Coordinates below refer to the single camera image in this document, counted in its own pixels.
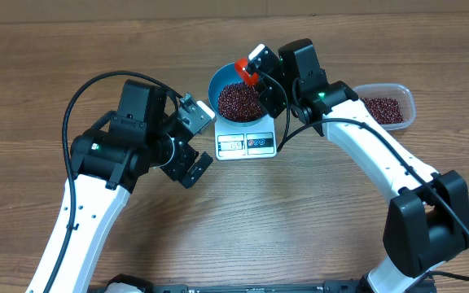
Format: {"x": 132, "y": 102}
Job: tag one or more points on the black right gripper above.
{"x": 272, "y": 108}

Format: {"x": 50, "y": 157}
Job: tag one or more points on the clear plastic container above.
{"x": 396, "y": 91}

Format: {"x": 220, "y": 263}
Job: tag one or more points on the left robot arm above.
{"x": 151, "y": 128}

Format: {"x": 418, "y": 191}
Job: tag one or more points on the white kitchen scale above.
{"x": 245, "y": 140}

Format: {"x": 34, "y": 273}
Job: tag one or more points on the red measuring scoop blue handle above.
{"x": 241, "y": 67}

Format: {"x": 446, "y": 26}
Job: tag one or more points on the blue bowl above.
{"x": 225, "y": 76}

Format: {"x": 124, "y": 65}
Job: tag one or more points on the red beans in bowl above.
{"x": 238, "y": 102}

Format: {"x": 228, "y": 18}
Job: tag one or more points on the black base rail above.
{"x": 128, "y": 283}

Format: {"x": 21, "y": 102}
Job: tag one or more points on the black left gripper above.
{"x": 189, "y": 156}

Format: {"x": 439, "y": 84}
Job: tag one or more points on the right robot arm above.
{"x": 428, "y": 212}

